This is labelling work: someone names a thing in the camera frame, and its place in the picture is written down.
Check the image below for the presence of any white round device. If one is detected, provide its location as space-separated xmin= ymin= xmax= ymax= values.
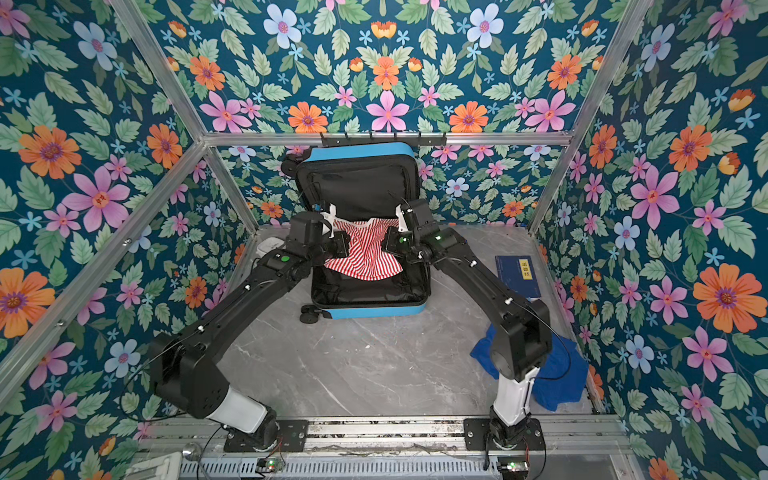
xmin=256 ymin=237 xmax=285 ymax=259

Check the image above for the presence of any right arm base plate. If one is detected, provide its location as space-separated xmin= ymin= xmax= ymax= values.
xmin=462 ymin=416 xmax=546 ymax=451

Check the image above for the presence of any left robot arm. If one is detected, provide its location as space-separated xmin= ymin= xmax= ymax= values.
xmin=148 ymin=212 xmax=350 ymax=450

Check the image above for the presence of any blue suitcase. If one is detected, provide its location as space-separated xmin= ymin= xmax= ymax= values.
xmin=281 ymin=143 xmax=431 ymax=324

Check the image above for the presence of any red white striped shirt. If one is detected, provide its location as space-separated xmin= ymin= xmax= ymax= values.
xmin=325 ymin=218 xmax=403 ymax=281

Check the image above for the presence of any blue t-shirt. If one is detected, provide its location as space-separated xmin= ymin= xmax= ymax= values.
xmin=470 ymin=325 xmax=588 ymax=412

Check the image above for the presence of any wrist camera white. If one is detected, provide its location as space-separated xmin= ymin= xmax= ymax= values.
xmin=395 ymin=204 xmax=412 ymax=233
xmin=321 ymin=203 xmax=336 ymax=238

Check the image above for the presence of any black coat hook rail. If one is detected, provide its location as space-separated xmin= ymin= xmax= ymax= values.
xmin=320 ymin=132 xmax=448 ymax=149

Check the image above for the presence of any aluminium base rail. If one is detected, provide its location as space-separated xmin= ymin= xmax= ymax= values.
xmin=138 ymin=414 xmax=631 ymax=456

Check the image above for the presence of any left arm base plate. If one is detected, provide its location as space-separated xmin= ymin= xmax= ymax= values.
xmin=223 ymin=419 xmax=310 ymax=453

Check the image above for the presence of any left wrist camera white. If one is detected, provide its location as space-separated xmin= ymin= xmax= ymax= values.
xmin=321 ymin=203 xmax=336 ymax=238

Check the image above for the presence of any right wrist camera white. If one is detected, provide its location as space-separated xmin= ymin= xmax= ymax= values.
xmin=395 ymin=204 xmax=412 ymax=233

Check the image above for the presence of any dark blue book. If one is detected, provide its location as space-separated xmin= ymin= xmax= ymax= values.
xmin=495 ymin=255 xmax=541 ymax=300

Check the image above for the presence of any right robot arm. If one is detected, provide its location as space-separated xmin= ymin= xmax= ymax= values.
xmin=382 ymin=200 xmax=553 ymax=449

